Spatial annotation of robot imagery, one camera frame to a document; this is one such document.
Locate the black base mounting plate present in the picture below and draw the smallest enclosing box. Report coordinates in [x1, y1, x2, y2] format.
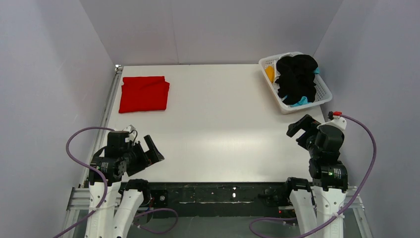
[149, 182, 296, 218]

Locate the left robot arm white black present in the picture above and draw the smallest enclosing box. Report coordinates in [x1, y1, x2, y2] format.
[85, 130, 164, 238]

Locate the purple cable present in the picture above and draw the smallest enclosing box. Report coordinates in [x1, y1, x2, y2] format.
[52, 126, 179, 238]
[249, 112, 377, 238]

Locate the white plastic basket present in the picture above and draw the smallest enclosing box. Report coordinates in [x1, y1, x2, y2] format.
[258, 52, 333, 114]

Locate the black t-shirt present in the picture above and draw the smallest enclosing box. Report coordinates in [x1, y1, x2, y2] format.
[275, 54, 318, 106]

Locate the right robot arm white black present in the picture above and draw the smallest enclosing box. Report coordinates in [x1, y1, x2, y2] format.
[258, 112, 348, 238]

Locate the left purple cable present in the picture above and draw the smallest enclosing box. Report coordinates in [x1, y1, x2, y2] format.
[52, 126, 179, 238]

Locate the light blue t-shirt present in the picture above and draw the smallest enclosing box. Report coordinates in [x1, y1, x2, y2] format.
[290, 88, 316, 107]

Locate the red folded t-shirt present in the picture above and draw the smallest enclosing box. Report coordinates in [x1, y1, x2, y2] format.
[118, 76, 170, 114]

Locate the aluminium frame rail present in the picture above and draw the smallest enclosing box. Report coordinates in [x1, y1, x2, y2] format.
[60, 65, 373, 238]

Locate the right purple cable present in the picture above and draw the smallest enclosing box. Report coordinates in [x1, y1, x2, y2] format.
[249, 112, 377, 238]

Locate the orange cloth in basket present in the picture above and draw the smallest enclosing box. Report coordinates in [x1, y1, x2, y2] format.
[265, 66, 275, 84]

